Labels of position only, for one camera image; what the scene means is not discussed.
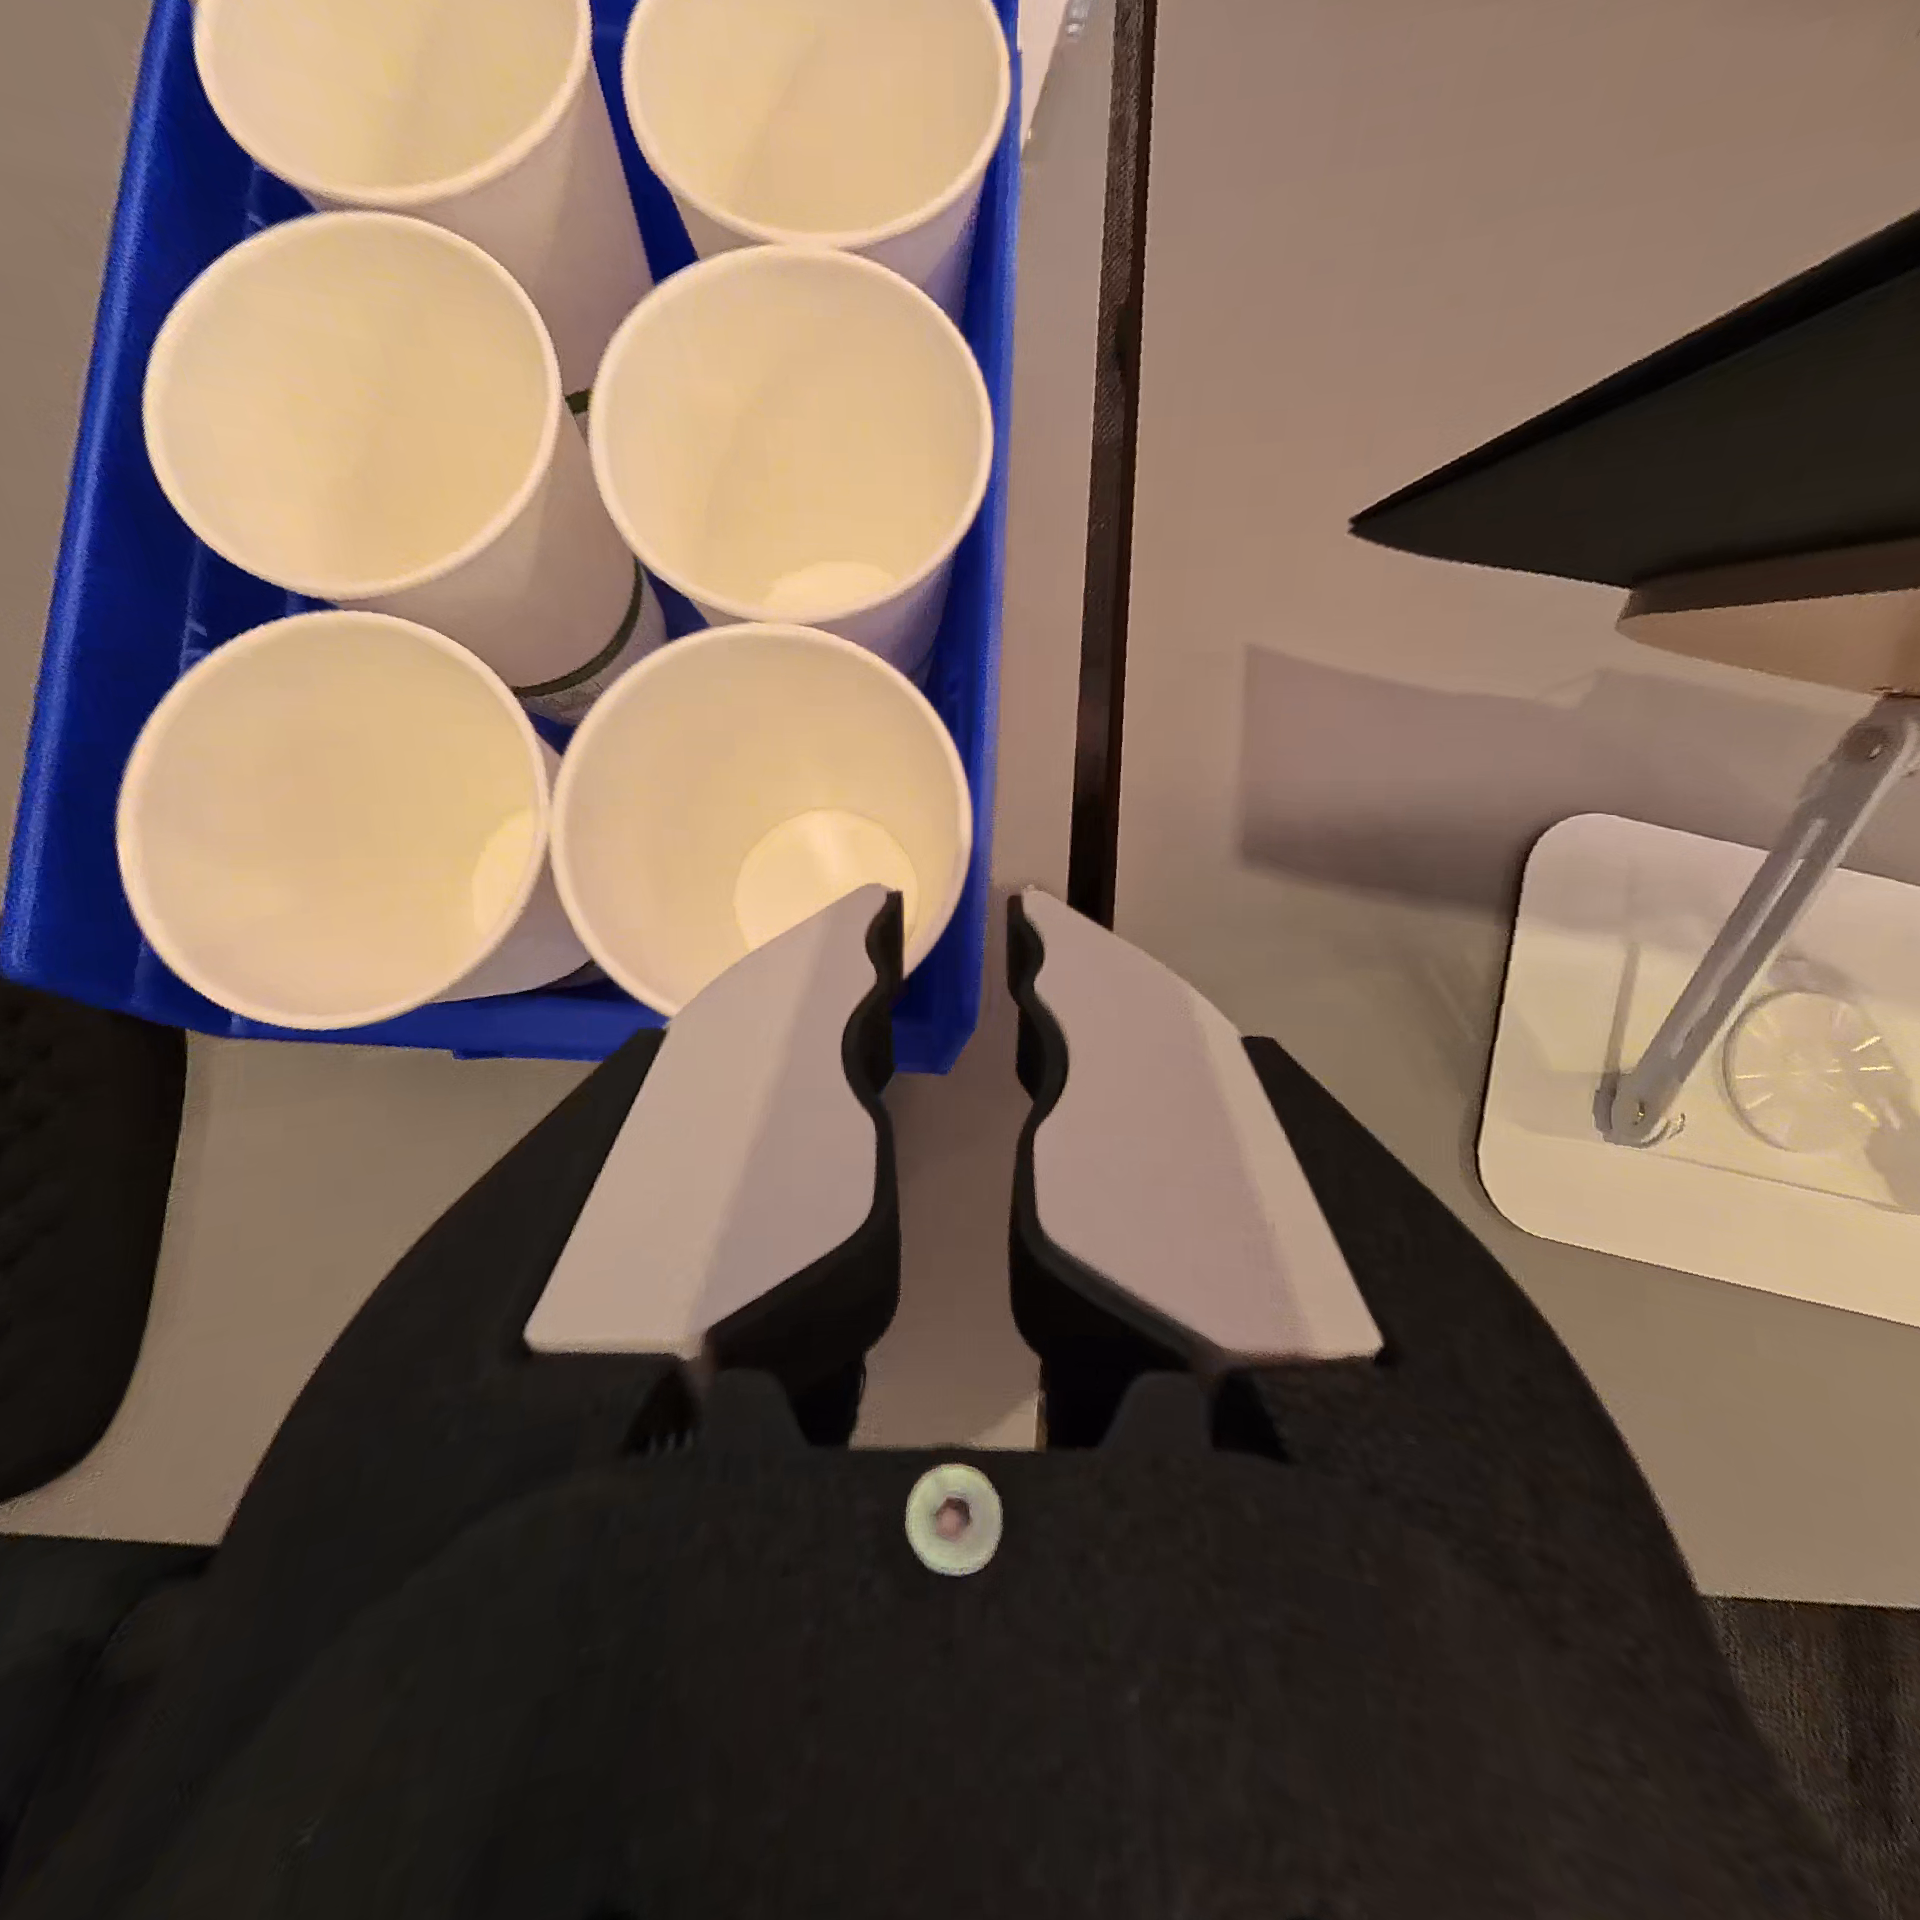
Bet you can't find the blue plastic bin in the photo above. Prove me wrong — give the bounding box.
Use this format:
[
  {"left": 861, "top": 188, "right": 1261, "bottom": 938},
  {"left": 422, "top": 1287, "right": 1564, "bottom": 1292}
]
[{"left": 0, "top": 0, "right": 1024, "bottom": 1074}]

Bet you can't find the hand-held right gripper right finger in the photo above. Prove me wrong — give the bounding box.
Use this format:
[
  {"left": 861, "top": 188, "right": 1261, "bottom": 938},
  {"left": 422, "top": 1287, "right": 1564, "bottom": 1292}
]
[{"left": 1002, "top": 887, "right": 1384, "bottom": 1450}]

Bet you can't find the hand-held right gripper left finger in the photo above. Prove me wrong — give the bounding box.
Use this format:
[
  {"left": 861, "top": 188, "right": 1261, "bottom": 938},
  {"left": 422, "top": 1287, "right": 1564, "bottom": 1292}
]
[{"left": 520, "top": 882, "right": 906, "bottom": 1450}]

